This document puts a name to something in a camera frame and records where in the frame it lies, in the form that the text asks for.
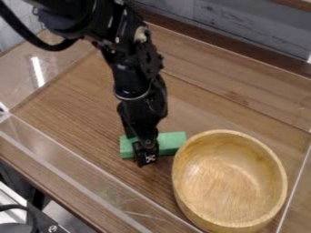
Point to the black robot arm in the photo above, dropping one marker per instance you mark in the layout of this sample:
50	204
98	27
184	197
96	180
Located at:
116	30

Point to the clear acrylic tray wall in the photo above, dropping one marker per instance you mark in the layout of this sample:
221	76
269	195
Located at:
60	127

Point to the black metal table bracket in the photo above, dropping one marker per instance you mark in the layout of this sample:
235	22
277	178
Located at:
40	222

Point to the green rectangular block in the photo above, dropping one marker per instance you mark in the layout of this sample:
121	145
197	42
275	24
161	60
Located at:
169	142

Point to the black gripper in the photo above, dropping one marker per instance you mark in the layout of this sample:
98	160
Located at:
140	115

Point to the brown wooden bowl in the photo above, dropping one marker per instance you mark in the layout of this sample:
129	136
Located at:
229	182

